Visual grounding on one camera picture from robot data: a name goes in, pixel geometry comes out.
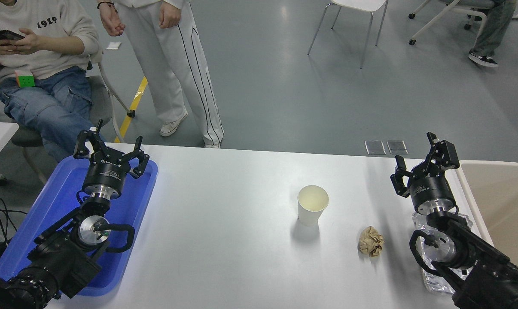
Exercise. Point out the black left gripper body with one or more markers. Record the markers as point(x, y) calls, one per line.
point(106, 176)

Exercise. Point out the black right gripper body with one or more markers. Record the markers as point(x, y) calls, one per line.
point(433, 191)

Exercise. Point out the colourful puzzle cube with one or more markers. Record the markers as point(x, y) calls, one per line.
point(25, 80)

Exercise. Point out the white paper cup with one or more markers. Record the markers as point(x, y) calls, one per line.
point(310, 212)

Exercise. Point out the black phone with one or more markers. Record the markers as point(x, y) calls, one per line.
point(5, 35)

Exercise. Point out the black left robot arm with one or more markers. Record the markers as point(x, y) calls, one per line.
point(61, 257)

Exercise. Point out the seated person's left hand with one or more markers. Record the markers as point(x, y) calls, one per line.
point(27, 43)

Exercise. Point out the standing person's right hand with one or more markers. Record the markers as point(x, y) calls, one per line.
point(112, 21)

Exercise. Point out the standing person's left hand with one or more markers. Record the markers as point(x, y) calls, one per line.
point(170, 15)

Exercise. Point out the clear floor plate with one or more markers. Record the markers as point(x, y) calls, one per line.
point(375, 147)
point(397, 146)

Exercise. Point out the grey office chair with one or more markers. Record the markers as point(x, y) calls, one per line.
point(101, 107)

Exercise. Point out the blue plastic tray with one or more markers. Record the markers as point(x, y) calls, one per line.
point(57, 201)

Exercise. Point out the seated person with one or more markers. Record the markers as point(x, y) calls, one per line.
point(48, 103)

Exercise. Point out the large pale bin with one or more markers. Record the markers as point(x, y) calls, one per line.
point(499, 201)

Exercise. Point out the crumpled tan paper ball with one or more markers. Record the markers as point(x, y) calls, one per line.
point(370, 242)

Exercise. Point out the silver foil tray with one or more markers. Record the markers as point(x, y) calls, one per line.
point(435, 284)

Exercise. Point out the standing person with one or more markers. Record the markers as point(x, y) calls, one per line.
point(173, 64)

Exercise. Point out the person on rolling chair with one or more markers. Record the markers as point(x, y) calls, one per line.
point(493, 30)

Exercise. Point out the white rolling chair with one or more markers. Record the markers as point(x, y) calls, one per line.
point(439, 17)

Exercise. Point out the white chair with metal legs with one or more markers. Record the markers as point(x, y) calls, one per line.
point(362, 3)

